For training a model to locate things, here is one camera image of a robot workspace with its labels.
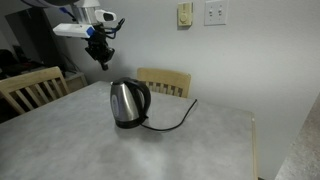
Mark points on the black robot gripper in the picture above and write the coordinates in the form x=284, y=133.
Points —
x=99, y=49

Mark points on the stainless steel electric kettle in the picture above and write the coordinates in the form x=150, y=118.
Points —
x=130, y=100

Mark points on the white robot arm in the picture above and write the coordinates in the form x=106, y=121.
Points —
x=88, y=24

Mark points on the wooden chair behind table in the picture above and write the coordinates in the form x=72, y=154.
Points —
x=165, y=81

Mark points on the wooden chair at left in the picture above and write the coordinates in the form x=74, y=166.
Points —
x=42, y=86

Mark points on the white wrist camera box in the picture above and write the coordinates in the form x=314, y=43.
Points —
x=74, y=30

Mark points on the beige wall thermostat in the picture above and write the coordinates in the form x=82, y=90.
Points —
x=185, y=14

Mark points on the white double light switch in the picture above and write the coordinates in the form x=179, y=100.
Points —
x=215, y=12

